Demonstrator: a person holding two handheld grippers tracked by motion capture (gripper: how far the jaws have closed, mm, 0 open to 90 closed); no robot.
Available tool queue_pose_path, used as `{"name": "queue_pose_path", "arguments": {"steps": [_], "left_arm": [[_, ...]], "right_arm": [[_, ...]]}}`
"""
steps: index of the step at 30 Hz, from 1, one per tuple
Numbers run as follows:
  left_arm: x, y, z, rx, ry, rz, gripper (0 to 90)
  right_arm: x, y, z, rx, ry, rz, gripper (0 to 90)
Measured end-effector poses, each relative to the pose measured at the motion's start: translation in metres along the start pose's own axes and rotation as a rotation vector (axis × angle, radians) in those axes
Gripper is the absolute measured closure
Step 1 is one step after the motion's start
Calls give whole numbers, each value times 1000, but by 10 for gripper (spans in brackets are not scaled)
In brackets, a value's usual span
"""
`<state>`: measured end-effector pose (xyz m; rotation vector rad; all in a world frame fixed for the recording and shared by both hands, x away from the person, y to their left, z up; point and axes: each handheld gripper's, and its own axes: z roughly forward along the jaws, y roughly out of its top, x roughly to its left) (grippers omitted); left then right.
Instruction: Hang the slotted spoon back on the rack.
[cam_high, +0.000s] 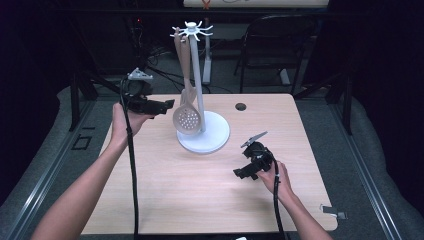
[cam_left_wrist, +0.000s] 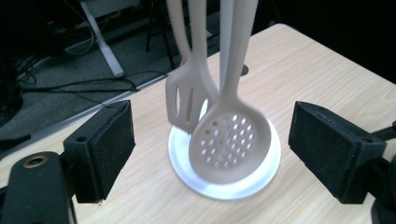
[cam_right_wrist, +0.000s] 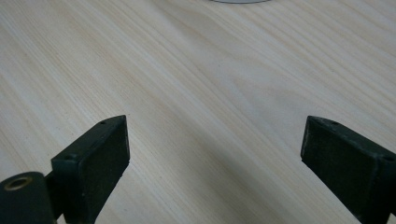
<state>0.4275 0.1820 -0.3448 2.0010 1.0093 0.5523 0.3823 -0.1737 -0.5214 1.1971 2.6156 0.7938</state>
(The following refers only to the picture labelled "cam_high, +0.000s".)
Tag aluminium floor rail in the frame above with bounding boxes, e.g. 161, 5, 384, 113
328, 99, 404, 240
3, 99, 98, 240

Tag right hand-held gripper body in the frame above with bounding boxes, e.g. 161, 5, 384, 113
240, 130, 276, 173

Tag small grey bracket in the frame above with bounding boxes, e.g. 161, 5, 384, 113
319, 203, 348, 221

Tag bundle of black floor cables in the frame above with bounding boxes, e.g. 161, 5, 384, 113
146, 46, 234, 95

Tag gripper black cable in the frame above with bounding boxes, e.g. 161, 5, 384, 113
266, 151, 288, 240
119, 77, 140, 240

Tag black folding chair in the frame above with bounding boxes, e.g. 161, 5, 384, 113
233, 14, 319, 96

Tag dark equipment with red light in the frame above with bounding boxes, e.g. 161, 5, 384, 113
123, 13, 149, 76

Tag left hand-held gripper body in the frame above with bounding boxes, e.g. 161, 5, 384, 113
120, 67, 158, 116

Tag beige perforated skimmer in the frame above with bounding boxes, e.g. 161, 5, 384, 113
172, 27, 203, 136

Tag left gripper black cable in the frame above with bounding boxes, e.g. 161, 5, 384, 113
119, 77, 140, 240

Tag white utensil rack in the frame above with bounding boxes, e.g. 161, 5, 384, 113
169, 20, 232, 155

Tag white table foot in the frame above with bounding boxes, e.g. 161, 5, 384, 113
279, 68, 292, 86

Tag person's left hand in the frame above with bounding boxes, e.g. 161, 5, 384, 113
111, 101, 156, 148

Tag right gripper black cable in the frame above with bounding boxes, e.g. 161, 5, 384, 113
266, 151, 288, 240

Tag white table leg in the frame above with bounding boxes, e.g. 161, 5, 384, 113
202, 17, 214, 86

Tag black metal frame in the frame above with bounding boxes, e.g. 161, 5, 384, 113
68, 64, 131, 133
293, 71, 354, 136

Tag person's right hand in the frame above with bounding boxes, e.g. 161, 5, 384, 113
257, 160, 295, 205

